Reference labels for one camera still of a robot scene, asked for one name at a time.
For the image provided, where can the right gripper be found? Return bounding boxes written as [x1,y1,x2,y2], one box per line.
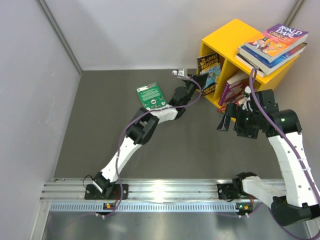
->
[217,102,262,138]

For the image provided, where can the green paperback book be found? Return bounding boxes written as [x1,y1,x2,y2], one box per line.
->
[136,82,167,110]

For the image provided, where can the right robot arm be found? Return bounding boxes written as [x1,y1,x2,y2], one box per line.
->
[217,90,320,227]

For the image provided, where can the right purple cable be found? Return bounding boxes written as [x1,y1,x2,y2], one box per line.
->
[249,67,320,240]

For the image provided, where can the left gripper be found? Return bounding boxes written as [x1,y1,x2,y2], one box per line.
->
[182,71,208,106]

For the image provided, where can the blue orange paperback book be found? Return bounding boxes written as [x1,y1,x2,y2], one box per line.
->
[240,42,308,75]

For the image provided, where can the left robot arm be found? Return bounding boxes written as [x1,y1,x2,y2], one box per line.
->
[92,73,208,199]

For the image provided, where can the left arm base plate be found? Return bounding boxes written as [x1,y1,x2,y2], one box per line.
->
[84,183,129,201]

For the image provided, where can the yellow wooden shelf box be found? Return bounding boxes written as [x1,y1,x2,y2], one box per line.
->
[199,18,300,109]

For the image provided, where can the purple paperback book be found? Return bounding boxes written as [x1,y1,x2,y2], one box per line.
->
[218,71,249,106]

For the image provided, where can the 169-Storey Treehouse book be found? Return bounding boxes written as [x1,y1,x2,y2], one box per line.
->
[197,52,221,96]

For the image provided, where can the dark blue 1984 book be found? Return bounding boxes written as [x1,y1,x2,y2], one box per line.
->
[235,53,267,78]

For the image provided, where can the light teal paperback book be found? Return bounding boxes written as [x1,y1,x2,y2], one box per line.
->
[237,47,251,57]

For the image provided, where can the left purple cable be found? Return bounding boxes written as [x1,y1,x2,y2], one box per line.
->
[94,74,203,218]

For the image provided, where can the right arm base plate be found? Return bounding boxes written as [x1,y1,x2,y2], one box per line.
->
[217,183,249,202]

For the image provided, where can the aluminium mounting rail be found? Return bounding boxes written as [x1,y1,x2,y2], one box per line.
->
[40,178,232,203]

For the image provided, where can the perforated cable duct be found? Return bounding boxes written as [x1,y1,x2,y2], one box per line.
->
[50,202,253,213]

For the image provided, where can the purple cable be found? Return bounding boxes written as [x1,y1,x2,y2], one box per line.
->
[249,67,320,240]
[94,74,203,218]

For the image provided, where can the red 13-Storey Treehouse book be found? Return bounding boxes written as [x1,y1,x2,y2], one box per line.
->
[218,87,246,113]

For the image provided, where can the Roald Dahl Charlie book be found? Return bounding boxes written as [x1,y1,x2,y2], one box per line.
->
[244,23,309,62]

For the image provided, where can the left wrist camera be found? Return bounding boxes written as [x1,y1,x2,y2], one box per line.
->
[171,68,189,80]

